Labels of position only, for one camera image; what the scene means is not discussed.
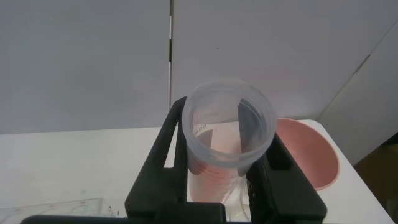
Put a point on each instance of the clear acrylic test tube rack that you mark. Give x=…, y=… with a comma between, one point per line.
x=62, y=207

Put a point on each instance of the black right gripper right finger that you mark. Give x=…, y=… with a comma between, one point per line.
x=286, y=193

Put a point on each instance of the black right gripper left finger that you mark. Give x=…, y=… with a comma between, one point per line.
x=155, y=186

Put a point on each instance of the test tube with red pigment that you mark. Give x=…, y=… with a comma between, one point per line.
x=217, y=183

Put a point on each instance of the pink plastic bowl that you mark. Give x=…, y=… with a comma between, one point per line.
x=311, y=155

